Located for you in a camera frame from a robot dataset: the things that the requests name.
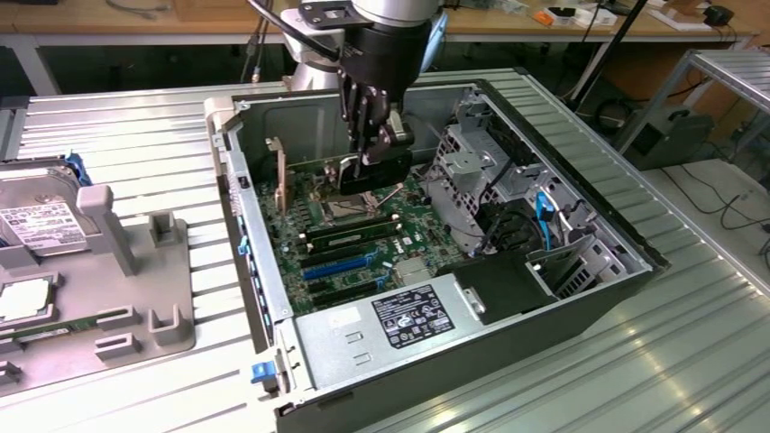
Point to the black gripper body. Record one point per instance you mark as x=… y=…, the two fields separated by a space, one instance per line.
x=385 y=54

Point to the graphics card with black fan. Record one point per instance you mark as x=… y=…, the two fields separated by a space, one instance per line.
x=385 y=178

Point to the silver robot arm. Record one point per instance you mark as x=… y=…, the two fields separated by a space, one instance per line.
x=392 y=9

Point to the metal socket cover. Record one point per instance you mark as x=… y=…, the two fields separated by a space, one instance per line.
x=394 y=191

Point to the silver disk bay cage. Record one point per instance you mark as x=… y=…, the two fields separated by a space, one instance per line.
x=464 y=167

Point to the CPU socket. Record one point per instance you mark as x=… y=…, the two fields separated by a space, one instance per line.
x=346 y=211

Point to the wooden desk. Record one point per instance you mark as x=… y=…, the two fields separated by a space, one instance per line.
x=500 y=24

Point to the green motherboard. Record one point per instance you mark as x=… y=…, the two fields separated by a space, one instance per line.
x=416 y=230

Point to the green RAM stick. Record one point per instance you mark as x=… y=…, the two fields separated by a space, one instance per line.
x=78 y=325
x=356 y=234

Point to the orange and black device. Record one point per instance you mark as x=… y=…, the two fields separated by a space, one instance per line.
x=550 y=17

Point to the silver chipset heat sink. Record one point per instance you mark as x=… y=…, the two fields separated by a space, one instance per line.
x=412 y=269

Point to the black expansion slot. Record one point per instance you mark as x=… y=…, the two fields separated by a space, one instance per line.
x=328 y=258
x=346 y=295

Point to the blue expansion slot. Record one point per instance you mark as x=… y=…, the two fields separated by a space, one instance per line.
x=334 y=268

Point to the small blue clip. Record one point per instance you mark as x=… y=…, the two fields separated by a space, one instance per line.
x=244 y=249

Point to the small white box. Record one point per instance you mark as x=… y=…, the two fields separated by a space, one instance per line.
x=596 y=17

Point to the black plastic shroud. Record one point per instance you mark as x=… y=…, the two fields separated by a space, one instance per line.
x=500 y=284

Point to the black tripod pole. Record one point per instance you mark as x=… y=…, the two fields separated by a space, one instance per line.
x=614 y=40

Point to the black box under desk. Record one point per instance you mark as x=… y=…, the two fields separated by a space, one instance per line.
x=680 y=135

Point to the silver power supply unit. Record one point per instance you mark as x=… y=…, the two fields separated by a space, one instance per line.
x=337 y=352

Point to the blue disk caddy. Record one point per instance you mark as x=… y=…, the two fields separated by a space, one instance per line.
x=77 y=169

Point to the open black PC case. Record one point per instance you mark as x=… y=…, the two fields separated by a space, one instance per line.
x=481 y=361

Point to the black power adapter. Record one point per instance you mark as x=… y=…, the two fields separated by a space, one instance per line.
x=717 y=15

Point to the blue case latch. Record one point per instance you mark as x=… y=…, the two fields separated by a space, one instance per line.
x=261 y=372

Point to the silver hard disk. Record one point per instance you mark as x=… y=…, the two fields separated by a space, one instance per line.
x=42 y=225

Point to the grey parts rack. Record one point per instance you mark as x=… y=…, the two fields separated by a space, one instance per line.
x=78 y=315

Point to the silver CPU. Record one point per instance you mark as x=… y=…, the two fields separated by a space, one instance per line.
x=21 y=300

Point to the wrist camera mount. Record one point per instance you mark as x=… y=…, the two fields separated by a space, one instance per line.
x=325 y=15

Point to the metal frame table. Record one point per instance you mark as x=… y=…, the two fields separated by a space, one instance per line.
x=735 y=67

